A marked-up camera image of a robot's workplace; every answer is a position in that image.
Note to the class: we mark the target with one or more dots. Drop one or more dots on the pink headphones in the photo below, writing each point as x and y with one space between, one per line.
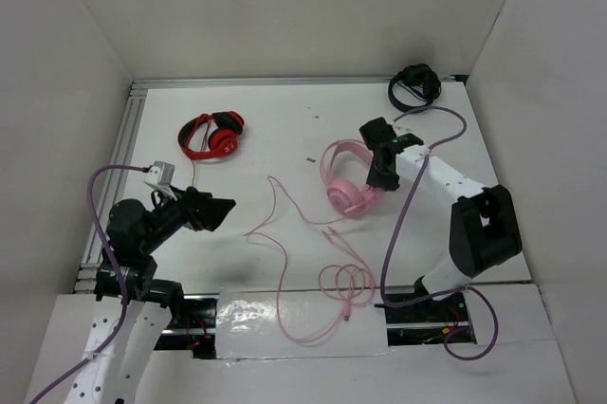
344 195

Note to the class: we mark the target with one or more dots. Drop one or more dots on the red headphones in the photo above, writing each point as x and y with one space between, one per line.
223 130

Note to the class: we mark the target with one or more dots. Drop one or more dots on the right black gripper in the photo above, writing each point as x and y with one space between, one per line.
375 179

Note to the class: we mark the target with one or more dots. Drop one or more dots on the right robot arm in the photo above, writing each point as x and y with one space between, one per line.
484 230

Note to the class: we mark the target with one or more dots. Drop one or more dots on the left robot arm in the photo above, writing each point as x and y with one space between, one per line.
132 307

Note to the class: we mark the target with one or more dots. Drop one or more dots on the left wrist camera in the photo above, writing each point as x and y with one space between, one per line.
160 174

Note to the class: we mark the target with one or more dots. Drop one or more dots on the black headphones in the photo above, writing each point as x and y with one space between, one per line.
420 81

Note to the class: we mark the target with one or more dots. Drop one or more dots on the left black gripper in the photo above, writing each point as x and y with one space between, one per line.
200 209

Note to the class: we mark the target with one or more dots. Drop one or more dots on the white taped sheet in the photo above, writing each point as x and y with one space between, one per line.
296 324

